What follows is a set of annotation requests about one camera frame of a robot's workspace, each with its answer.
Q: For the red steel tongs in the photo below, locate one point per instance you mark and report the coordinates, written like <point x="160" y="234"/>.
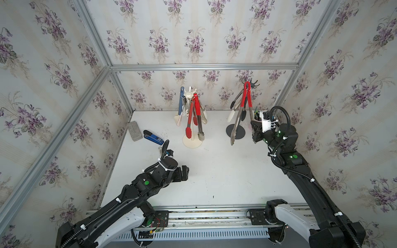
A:
<point x="191" y="112"/>

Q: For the red handled tongs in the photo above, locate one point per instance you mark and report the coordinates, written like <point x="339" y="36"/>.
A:
<point x="197" y="105"/>
<point x="249" y="108"/>

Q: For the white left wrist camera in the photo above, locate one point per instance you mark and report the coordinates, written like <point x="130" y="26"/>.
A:
<point x="168" y="153"/>

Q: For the dark grey utensil rack stand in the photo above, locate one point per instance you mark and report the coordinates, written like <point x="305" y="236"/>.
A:
<point x="239" y="131"/>

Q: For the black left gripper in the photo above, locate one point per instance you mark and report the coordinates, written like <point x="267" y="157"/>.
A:
<point x="179" y="177"/>

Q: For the white utensil rack stand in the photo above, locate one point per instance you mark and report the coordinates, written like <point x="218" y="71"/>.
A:
<point x="193" y="142"/>

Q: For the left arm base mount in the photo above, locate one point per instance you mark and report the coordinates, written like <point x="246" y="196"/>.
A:
<point x="154" y="224"/>

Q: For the red handled tongs front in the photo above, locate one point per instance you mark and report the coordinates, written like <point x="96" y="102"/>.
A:
<point x="249" y="108"/>

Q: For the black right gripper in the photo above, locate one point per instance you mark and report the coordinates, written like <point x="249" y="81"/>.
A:
<point x="258" y="137"/>

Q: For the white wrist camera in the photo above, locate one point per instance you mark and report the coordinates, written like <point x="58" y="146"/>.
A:
<point x="267" y="121"/>
<point x="168" y="153"/>

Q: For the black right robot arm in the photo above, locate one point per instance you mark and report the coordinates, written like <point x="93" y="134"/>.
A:
<point x="333" y="229"/>

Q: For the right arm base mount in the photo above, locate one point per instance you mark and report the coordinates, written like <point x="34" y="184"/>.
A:
<point x="266" y="216"/>

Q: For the black steel tongs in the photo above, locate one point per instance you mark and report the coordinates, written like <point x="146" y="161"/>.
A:
<point x="238" y="100"/>

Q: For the blue handled cream tongs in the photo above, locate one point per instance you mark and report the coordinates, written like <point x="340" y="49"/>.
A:
<point x="178" y="117"/>

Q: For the grey stone block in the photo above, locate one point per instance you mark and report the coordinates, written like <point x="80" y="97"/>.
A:
<point x="134" y="131"/>

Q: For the steel cream-tipped tongs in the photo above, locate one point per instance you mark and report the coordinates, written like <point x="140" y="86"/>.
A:
<point x="203" y="114"/>

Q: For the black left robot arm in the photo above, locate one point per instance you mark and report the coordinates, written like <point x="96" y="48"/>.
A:
<point x="127" y="211"/>

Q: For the pink pen cup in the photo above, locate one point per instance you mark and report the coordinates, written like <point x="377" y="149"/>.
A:
<point x="258" y="116"/>

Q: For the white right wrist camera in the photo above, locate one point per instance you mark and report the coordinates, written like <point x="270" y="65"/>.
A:
<point x="267" y="121"/>

